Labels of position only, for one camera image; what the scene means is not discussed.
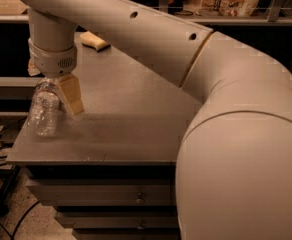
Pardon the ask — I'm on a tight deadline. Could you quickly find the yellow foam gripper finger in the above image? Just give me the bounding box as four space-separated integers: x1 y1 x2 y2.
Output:
28 60 40 76
57 74 84 115

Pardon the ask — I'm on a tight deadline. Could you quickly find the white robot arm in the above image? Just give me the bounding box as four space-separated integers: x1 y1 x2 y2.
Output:
21 0 292 240

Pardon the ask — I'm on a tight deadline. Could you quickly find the yellow sponge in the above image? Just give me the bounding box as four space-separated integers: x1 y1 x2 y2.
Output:
80 31 110 52

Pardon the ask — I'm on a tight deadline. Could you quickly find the grey drawer cabinet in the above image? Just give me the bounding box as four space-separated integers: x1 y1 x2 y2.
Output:
8 45 200 240

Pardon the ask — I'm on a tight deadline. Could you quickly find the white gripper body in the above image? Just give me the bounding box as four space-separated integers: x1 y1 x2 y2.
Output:
28 39 77 78

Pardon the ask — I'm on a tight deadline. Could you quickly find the round drawer knob lower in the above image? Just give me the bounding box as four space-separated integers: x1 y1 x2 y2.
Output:
136 220 145 230

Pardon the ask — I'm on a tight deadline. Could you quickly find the clear plastic water bottle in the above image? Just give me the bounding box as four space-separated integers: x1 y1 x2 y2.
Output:
27 78 60 137

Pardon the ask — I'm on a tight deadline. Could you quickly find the round drawer knob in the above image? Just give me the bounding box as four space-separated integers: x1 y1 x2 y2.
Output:
136 220 145 230
135 193 145 204

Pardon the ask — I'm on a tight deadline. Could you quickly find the black floor cables left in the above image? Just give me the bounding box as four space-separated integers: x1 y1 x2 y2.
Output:
0 117 40 240

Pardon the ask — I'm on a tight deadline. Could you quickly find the round drawer knob upper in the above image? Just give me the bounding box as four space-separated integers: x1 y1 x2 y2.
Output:
135 193 145 204

